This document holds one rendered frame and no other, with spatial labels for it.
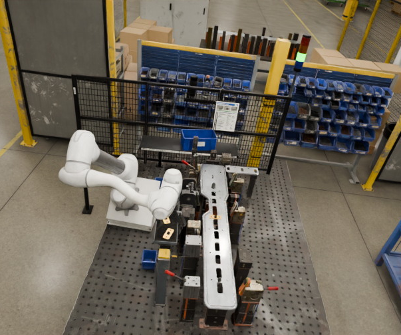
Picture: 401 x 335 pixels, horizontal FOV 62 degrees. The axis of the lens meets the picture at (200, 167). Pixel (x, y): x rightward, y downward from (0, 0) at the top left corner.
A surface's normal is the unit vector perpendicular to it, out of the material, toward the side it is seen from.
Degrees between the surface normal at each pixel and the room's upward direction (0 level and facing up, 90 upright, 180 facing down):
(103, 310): 0
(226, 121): 90
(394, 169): 91
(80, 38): 90
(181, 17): 90
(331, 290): 0
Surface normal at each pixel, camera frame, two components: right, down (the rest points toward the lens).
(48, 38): -0.10, 0.58
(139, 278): 0.11, -0.81
